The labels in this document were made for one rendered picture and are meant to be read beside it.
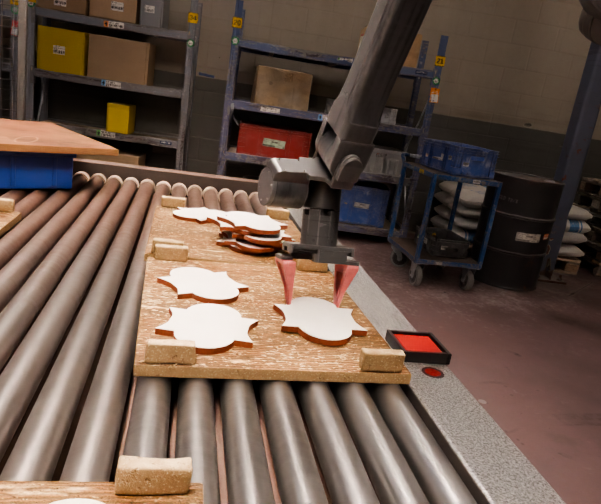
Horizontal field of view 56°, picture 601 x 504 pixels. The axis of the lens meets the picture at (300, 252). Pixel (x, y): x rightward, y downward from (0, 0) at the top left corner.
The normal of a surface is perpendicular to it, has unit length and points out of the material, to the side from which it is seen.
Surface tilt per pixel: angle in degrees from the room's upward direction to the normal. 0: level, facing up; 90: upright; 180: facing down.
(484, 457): 0
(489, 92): 90
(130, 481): 85
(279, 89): 91
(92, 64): 90
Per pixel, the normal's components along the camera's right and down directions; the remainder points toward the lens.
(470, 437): 0.15, -0.95
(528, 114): 0.07, 0.29
